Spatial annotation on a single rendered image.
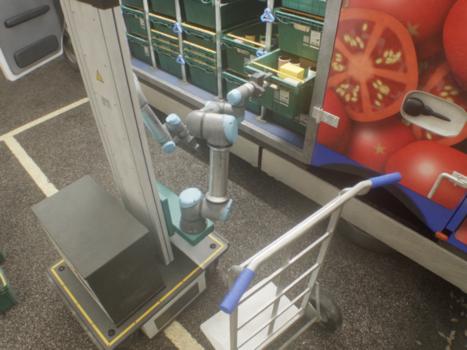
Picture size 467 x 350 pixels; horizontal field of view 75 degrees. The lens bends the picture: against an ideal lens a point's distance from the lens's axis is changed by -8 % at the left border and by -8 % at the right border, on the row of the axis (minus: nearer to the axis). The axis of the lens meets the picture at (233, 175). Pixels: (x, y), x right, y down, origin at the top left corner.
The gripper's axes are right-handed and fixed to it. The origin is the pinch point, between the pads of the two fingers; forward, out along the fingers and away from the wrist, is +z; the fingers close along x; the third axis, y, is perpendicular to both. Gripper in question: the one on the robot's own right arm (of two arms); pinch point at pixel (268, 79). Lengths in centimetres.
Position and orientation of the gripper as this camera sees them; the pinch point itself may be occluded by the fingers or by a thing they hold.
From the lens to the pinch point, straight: 194.0
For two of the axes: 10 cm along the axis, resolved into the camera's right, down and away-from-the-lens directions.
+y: -7.3, -4.6, 5.0
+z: 6.8, -5.0, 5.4
